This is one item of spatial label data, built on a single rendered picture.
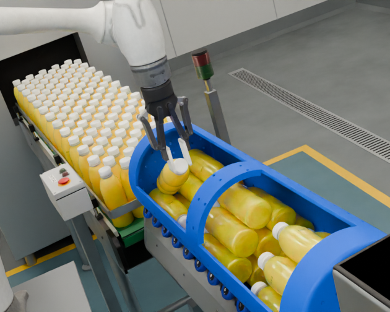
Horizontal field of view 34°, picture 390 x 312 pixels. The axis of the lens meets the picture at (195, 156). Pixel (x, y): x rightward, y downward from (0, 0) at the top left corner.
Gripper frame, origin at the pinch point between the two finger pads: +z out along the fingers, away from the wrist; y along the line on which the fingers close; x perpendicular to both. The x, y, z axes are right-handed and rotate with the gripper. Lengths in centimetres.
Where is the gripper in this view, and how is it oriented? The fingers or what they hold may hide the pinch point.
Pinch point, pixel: (177, 155)
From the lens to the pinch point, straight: 159.0
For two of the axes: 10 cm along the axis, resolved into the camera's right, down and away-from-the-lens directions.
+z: 2.6, 8.7, 4.2
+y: 8.7, -4.0, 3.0
